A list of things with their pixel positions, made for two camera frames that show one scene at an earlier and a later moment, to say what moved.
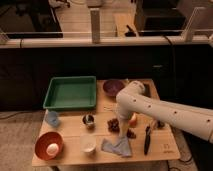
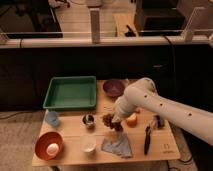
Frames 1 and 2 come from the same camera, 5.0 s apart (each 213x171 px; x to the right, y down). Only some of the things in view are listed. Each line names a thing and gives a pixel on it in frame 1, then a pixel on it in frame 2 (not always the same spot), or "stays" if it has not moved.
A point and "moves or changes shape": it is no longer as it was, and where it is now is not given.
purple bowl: x=112 y=87 stays
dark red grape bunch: x=113 y=126 moves or changes shape
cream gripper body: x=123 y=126 → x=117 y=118
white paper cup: x=87 y=143 stays
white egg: x=52 y=149 stays
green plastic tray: x=71 y=93 stays
